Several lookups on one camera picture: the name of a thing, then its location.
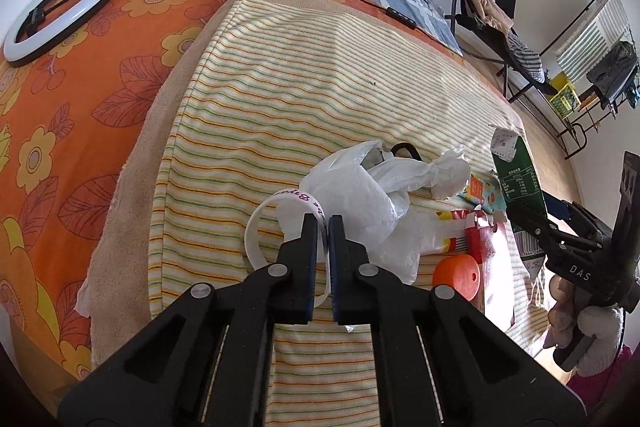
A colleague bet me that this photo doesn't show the green carton box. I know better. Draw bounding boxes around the green carton box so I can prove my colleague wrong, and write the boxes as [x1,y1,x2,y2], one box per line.
[490,128,548,280]

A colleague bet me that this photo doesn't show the orange fruit print tube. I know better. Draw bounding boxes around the orange fruit print tube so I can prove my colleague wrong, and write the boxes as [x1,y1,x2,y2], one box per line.
[459,173,506,213]

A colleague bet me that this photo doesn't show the white plastic bag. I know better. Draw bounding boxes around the white plastic bag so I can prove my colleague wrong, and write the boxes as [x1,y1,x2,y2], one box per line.
[298,141,471,284]

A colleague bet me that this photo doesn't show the white tape roll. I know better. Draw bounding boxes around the white tape roll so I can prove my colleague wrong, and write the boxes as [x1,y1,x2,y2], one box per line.
[243,187,332,309]

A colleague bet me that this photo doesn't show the white fluffy cloth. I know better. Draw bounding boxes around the white fluffy cloth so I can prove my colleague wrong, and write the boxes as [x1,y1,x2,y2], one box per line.
[544,275,623,377]

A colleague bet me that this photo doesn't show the orange round cap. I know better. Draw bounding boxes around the orange round cap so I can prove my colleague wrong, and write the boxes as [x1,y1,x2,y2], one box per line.
[432,254,480,301]

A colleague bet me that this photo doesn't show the beige blanket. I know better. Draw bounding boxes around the beige blanket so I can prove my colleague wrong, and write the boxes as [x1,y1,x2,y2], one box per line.
[74,0,526,371]

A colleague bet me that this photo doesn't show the black metal rack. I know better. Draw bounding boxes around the black metal rack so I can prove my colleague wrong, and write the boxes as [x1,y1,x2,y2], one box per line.
[547,0,639,160]

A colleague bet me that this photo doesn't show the yellow green crate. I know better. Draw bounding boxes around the yellow green crate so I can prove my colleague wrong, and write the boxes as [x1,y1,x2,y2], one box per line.
[548,72,580,119]

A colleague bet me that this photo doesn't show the dark hanging clothes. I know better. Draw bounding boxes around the dark hanging clothes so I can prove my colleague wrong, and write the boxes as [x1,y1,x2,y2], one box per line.
[587,40,639,113]

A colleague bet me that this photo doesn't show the green striped hanging towel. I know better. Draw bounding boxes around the green striped hanging towel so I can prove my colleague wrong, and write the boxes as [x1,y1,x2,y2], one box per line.
[553,0,629,83]

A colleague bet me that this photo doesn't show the clothes on chair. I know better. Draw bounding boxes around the clothes on chair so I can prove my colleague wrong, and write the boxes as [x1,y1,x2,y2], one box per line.
[464,0,547,84]

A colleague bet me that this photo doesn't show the orange floral bedsheet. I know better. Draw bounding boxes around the orange floral bedsheet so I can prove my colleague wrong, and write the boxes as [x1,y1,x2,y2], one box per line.
[0,0,467,381]

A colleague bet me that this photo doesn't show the black folding chair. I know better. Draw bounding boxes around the black folding chair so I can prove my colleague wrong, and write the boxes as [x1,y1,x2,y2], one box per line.
[446,0,558,102]

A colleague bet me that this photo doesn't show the white ring light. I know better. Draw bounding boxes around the white ring light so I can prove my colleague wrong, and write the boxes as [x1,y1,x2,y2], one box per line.
[2,0,108,66]

